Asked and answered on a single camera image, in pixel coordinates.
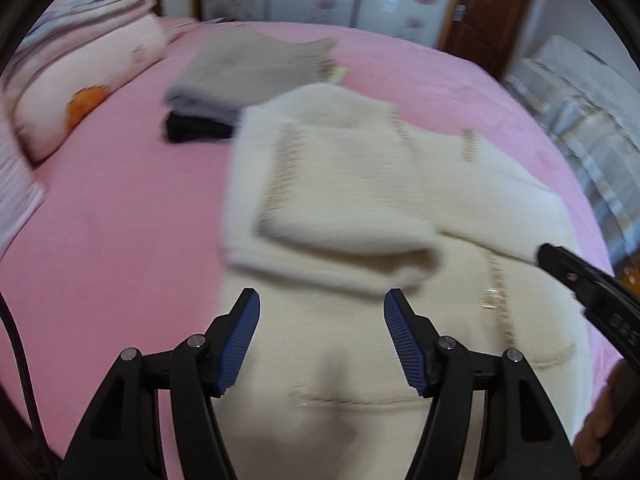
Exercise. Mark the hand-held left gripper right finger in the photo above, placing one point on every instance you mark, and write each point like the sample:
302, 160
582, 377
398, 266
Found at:
402, 340

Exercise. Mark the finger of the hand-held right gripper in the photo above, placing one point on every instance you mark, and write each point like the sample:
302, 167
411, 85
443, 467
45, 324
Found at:
562, 265

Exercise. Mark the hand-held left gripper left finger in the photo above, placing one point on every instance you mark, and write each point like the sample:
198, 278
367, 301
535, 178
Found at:
240, 340

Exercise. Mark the white knit sweater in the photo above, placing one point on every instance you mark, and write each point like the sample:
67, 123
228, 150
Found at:
340, 185

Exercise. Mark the person's right hand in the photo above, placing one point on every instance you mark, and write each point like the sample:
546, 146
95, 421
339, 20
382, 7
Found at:
597, 430

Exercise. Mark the wooden drawer cabinet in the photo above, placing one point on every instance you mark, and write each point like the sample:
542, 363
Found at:
629, 272

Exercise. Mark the lace-covered furniture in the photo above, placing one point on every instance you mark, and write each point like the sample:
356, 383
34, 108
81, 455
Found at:
575, 110

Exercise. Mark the pink bed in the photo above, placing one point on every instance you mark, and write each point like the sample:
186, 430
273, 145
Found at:
125, 235

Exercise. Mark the black folded garment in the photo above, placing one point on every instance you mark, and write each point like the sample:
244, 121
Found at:
195, 127

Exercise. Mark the brown wooden door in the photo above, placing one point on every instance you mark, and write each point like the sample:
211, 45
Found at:
485, 15

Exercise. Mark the pink pillow with bag print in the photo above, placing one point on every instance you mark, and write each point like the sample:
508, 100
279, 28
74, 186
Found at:
15, 195

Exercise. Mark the grey knit sweater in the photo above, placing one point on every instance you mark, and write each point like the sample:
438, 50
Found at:
245, 65

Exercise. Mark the pink quilt with orange flower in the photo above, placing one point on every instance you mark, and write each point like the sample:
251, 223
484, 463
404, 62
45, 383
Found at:
100, 70

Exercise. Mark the dark wooden headboard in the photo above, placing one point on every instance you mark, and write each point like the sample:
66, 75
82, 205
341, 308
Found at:
157, 2

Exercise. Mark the floral folded quilt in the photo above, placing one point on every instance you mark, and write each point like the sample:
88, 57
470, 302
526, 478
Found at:
75, 5

